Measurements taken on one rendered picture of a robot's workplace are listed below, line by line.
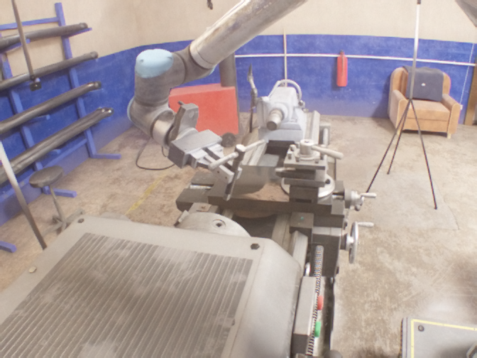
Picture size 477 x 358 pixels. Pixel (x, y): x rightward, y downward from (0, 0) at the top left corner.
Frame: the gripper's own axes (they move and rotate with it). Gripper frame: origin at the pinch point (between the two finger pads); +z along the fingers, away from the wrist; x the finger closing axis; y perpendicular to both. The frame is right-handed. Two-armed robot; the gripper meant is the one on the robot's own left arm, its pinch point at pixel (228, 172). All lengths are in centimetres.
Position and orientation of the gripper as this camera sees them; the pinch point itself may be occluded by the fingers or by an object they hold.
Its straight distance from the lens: 71.6
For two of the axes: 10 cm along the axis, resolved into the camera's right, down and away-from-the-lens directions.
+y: -2.8, 7.8, 5.6
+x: -5.9, 3.2, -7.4
